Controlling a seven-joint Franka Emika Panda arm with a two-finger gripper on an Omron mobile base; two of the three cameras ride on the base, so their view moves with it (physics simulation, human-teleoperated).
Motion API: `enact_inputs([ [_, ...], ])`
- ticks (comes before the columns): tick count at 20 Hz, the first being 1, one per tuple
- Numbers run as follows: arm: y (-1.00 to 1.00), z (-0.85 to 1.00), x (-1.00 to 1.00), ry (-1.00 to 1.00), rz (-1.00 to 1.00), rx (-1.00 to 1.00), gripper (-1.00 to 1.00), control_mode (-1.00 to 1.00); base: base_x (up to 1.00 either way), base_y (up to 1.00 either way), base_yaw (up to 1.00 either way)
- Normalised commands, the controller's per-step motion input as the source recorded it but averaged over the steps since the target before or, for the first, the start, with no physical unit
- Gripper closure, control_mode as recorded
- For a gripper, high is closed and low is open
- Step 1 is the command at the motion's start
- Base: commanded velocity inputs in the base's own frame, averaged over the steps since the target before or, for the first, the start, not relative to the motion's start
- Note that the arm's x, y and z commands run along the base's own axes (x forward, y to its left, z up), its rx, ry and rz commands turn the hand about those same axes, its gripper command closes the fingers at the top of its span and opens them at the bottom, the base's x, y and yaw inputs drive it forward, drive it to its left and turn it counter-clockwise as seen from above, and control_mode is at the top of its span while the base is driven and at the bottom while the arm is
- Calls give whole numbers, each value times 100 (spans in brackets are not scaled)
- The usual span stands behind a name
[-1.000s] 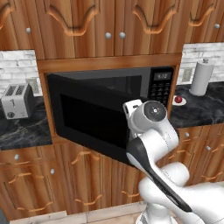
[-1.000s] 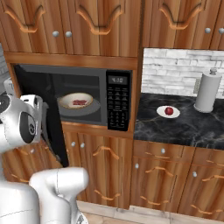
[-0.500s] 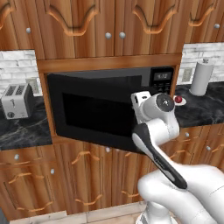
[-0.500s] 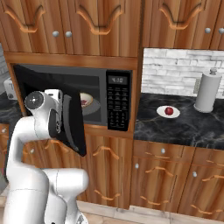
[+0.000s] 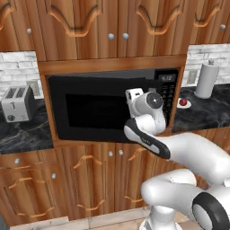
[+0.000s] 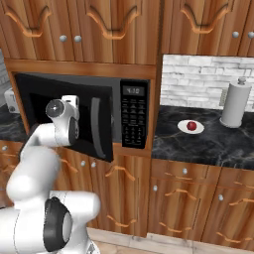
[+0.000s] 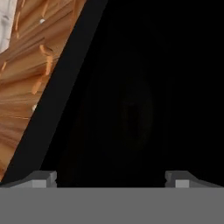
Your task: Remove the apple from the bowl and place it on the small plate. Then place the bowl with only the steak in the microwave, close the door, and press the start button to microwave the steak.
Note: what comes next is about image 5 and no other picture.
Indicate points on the white wall socket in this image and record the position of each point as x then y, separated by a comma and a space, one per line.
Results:
191, 77
34, 87

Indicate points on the wooden wall cupboard door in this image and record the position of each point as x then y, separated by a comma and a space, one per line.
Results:
75, 27
152, 27
15, 24
211, 21

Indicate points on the white paper towel roll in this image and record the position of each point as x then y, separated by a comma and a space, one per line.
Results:
207, 79

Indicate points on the wooden base cupboard door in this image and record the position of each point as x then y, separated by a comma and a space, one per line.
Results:
220, 134
90, 179
131, 179
27, 197

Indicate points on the red apple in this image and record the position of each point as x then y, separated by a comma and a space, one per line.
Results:
183, 102

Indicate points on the black microwave door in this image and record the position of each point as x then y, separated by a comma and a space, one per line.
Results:
90, 107

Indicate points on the wooden drawer front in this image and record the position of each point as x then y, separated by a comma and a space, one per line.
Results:
30, 160

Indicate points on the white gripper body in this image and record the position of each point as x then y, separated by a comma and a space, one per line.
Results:
137, 90

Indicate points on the silver cupboard knob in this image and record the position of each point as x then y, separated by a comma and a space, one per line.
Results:
54, 176
120, 152
111, 36
17, 161
29, 30
125, 36
222, 26
110, 153

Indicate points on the black microwave oven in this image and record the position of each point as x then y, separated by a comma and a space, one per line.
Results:
167, 90

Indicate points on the silver toaster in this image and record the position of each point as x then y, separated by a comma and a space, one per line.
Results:
16, 103

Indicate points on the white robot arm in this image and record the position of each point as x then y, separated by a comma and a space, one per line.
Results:
194, 149

